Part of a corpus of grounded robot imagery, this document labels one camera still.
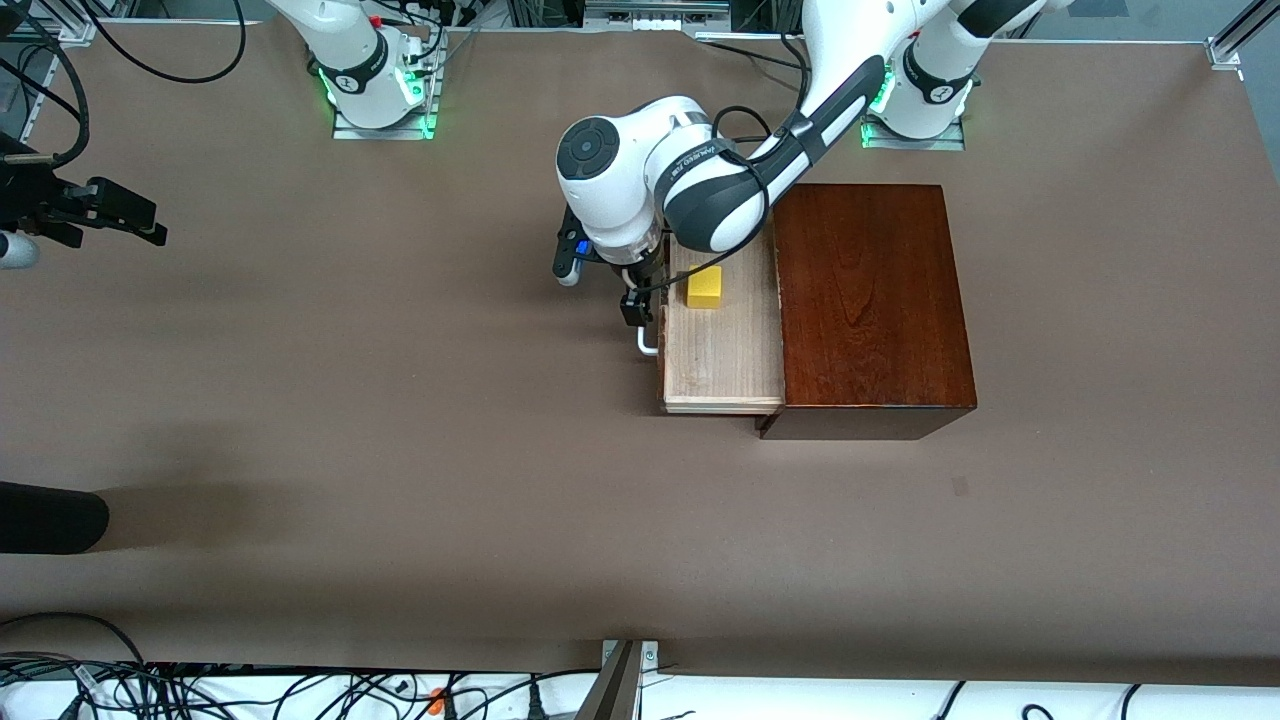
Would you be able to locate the black cable tangle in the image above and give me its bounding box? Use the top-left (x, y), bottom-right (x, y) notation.
top-left (0, 650), bottom-right (601, 720)

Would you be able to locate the metal bracket at table edge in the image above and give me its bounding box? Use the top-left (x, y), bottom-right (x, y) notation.
top-left (575, 638), bottom-right (661, 720)

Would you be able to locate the black looping cable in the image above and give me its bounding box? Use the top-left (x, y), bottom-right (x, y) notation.
top-left (95, 0), bottom-right (246, 83)

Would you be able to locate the aluminium frame profile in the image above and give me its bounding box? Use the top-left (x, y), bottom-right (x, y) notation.
top-left (0, 0), bottom-right (96, 151)
top-left (1205, 0), bottom-right (1280, 69)

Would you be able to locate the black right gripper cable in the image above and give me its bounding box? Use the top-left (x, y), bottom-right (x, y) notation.
top-left (0, 0), bottom-right (91, 169)

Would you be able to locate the black arching cable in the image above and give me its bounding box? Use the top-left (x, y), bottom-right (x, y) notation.
top-left (0, 612), bottom-right (151, 691)

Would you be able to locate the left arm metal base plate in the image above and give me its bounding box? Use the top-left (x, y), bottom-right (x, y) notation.
top-left (860, 112), bottom-right (967, 152)

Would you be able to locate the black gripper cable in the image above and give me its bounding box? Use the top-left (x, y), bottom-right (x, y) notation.
top-left (0, 0), bottom-right (91, 169)
top-left (625, 105), bottom-right (811, 296)

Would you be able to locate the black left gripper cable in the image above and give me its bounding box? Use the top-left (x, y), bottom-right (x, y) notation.
top-left (625, 105), bottom-right (811, 296)

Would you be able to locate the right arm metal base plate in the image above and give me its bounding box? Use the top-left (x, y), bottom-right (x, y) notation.
top-left (332, 60), bottom-right (439, 141)

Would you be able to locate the white power strip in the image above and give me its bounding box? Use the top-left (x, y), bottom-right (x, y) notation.
top-left (583, 0), bottom-right (731, 33)

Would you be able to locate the black cable to arm base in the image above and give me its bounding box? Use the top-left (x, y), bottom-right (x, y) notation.
top-left (695, 35), bottom-right (806, 71)

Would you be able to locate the dark brown wooden cabinet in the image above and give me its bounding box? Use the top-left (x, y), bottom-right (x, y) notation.
top-left (757, 183), bottom-right (978, 441)

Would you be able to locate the black cylinder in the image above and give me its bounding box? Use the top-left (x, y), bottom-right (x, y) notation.
top-left (0, 481), bottom-right (109, 555)

